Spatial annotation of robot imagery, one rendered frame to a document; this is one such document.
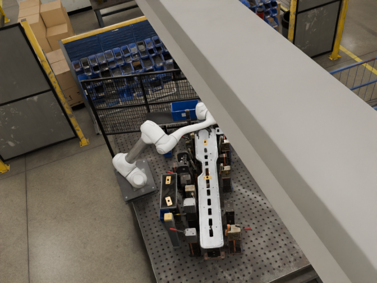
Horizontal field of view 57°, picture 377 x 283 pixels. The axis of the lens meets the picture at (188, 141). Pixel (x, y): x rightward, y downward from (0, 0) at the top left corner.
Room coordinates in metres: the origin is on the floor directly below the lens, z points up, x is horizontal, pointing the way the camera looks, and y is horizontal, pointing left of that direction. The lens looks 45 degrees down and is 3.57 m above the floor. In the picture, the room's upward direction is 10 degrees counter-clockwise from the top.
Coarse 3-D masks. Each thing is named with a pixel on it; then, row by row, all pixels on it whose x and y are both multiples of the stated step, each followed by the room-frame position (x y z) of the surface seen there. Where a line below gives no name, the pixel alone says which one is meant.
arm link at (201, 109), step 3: (201, 102) 2.58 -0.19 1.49; (198, 105) 2.54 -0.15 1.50; (201, 105) 2.53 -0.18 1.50; (204, 105) 2.54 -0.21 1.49; (198, 108) 2.52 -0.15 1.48; (201, 108) 2.51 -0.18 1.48; (204, 108) 2.51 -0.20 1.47; (198, 111) 2.51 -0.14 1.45; (201, 111) 2.50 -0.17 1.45; (204, 111) 2.49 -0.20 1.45; (198, 114) 2.51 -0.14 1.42; (201, 114) 2.49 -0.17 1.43; (204, 114) 2.48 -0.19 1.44; (198, 117) 2.52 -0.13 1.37; (201, 117) 2.49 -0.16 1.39; (204, 117) 2.47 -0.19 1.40
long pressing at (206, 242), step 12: (204, 132) 2.69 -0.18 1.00; (216, 144) 2.49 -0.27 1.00; (204, 156) 2.35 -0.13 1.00; (216, 156) 2.32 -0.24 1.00; (204, 168) 2.20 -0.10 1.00; (216, 168) 2.17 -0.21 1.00; (204, 180) 2.05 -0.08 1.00; (216, 180) 2.03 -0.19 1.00; (204, 192) 1.92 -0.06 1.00; (216, 192) 1.90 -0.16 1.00; (204, 204) 1.79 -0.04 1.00; (216, 204) 1.77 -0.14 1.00; (204, 216) 1.67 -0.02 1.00; (216, 216) 1.65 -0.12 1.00; (204, 228) 1.56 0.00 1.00; (216, 228) 1.54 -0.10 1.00; (204, 240) 1.45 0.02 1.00; (216, 240) 1.43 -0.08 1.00
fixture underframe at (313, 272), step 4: (308, 272) 1.36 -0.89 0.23; (312, 272) 1.35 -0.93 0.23; (300, 276) 1.33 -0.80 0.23; (304, 276) 1.33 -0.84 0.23; (308, 276) 1.32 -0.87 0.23; (312, 276) 1.31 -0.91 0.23; (316, 276) 1.32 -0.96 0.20; (292, 280) 1.31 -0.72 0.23; (296, 280) 1.30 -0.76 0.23; (300, 280) 1.30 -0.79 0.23; (304, 280) 1.29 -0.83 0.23; (308, 280) 1.30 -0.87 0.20; (320, 280) 1.35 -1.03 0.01
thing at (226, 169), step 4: (224, 168) 2.11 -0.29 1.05; (228, 168) 2.10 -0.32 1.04; (224, 172) 2.09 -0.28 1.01; (228, 172) 2.09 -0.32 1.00; (224, 176) 2.09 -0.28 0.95; (228, 176) 2.09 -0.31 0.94; (224, 180) 2.10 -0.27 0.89; (228, 180) 2.09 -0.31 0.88; (224, 184) 2.10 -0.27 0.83; (228, 184) 2.09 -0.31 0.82; (224, 188) 2.10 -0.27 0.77; (228, 188) 2.09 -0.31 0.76; (232, 188) 2.13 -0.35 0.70; (224, 192) 2.09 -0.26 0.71; (228, 192) 2.09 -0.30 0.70
